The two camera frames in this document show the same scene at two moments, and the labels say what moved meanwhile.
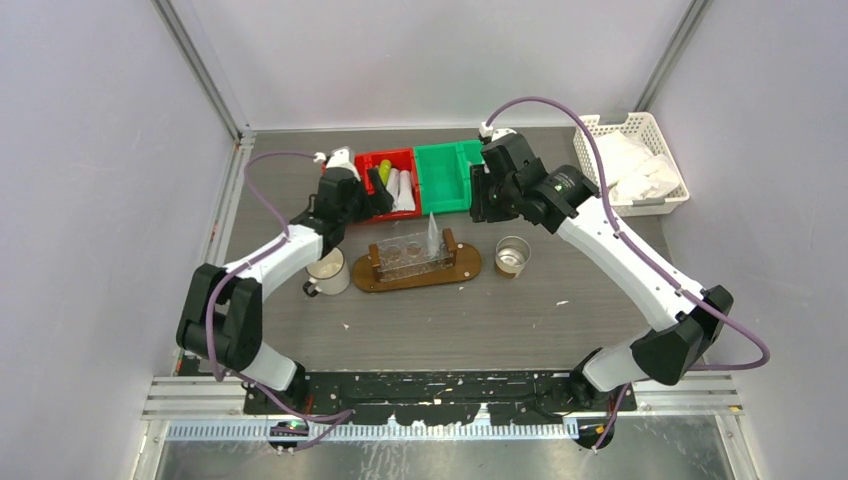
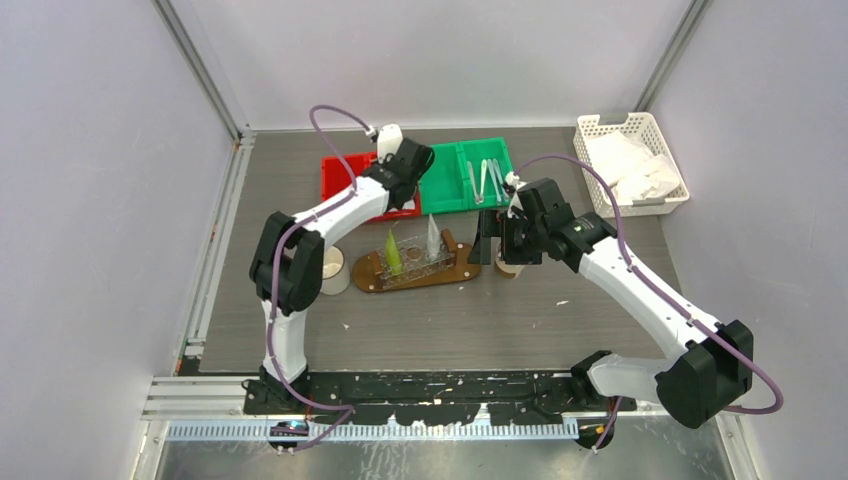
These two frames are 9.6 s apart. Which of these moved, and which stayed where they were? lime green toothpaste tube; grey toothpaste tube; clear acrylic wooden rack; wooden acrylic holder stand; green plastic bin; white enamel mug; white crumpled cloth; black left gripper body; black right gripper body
Moved: black right gripper body; lime green toothpaste tube; black left gripper body
Stayed: clear acrylic wooden rack; white enamel mug; wooden acrylic holder stand; grey toothpaste tube; green plastic bin; white crumpled cloth
